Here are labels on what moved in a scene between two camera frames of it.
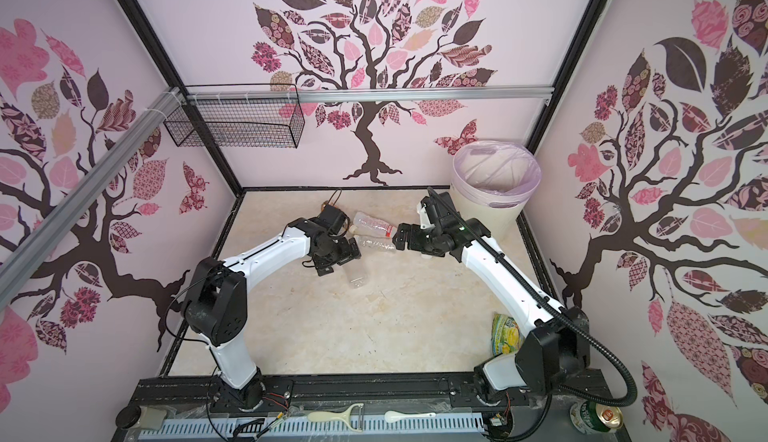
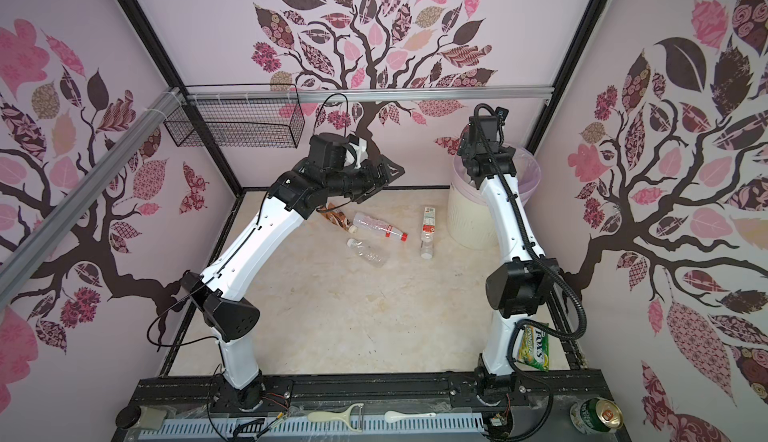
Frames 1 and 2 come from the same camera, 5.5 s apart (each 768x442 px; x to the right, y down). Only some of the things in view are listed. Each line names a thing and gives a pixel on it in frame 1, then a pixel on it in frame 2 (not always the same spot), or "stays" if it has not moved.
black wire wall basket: (241, 115) stays
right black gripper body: (421, 240) -> (464, 145)
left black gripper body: (335, 252) -> (356, 182)
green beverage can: (588, 417) stays
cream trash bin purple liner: (491, 180) stays
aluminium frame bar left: (34, 247) stays
